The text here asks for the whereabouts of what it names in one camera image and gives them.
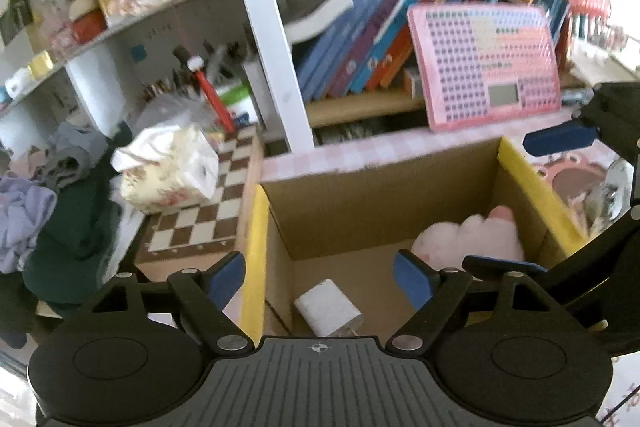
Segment green and white box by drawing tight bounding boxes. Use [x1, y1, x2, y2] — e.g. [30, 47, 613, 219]
[215, 82, 261, 125]

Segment cardboard box with yellow tape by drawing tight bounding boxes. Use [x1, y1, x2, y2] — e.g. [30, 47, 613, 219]
[239, 137, 591, 343]

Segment row of colourful books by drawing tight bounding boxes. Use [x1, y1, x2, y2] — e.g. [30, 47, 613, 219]
[295, 0, 571, 100]

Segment white charger plug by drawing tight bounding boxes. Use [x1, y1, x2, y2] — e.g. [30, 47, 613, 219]
[295, 278, 365, 338]

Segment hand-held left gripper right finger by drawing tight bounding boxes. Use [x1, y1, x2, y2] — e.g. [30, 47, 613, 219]
[391, 249, 568, 353]

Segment grey cloth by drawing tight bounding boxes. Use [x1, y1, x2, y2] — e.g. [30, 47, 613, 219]
[44, 122, 116, 190]

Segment red stick with white cap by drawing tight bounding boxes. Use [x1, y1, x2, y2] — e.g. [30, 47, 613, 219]
[186, 56, 237, 135]

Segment thick white book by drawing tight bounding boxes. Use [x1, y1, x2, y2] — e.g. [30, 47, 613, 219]
[286, 0, 355, 45]

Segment pink learning tablet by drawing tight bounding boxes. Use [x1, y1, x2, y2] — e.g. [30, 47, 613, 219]
[407, 3, 563, 132]

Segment wooden shelf board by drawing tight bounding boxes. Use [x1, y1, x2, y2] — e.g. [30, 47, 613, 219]
[305, 87, 586, 128]

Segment red books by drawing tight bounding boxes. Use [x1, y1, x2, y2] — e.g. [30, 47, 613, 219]
[567, 0, 613, 58]

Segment clear plastic bag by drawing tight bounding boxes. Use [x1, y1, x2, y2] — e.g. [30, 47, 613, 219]
[135, 92, 221, 138]

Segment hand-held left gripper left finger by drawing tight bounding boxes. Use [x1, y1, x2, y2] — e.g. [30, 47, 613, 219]
[92, 251, 253, 354]

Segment lavender cloth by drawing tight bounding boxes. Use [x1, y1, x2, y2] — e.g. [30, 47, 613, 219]
[0, 179, 58, 273]

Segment wooden chessboard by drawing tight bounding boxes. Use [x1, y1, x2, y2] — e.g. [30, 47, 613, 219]
[134, 127, 266, 265]

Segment white shelf post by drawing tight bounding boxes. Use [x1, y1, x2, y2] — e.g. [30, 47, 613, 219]
[218, 0, 316, 152]

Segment red container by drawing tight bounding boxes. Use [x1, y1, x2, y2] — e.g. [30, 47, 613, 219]
[70, 9, 108, 42]

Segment pink round mirror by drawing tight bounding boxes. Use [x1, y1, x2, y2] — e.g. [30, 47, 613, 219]
[532, 154, 606, 208]

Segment bunch of coloured pencils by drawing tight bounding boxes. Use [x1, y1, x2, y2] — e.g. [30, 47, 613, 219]
[142, 77, 176, 100]

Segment small orange box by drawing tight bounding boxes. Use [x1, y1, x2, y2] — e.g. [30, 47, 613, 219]
[402, 67, 426, 98]

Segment clear glass jar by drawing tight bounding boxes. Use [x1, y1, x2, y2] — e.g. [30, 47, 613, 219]
[582, 159, 633, 235]

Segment white paper sheets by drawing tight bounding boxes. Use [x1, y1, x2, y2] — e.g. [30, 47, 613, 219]
[115, 207, 146, 268]

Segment dark green cloth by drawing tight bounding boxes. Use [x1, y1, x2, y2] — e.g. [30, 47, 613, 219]
[0, 122, 146, 348]

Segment floral tissue pack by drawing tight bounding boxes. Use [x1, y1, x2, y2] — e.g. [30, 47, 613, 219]
[111, 123, 221, 214]

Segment stack of magazines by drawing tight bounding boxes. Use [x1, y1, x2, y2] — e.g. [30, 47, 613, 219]
[315, 119, 426, 145]

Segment pink plush toy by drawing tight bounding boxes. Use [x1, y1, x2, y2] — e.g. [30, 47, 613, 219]
[411, 205, 526, 270]

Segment small yellow box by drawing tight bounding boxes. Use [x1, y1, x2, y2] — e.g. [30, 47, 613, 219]
[27, 52, 53, 75]

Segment light blue packet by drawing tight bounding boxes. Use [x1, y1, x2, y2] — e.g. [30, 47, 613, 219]
[560, 89, 596, 105]

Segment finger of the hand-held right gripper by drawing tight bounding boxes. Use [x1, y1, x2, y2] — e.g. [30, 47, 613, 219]
[523, 82, 640, 168]
[461, 207, 640, 308]

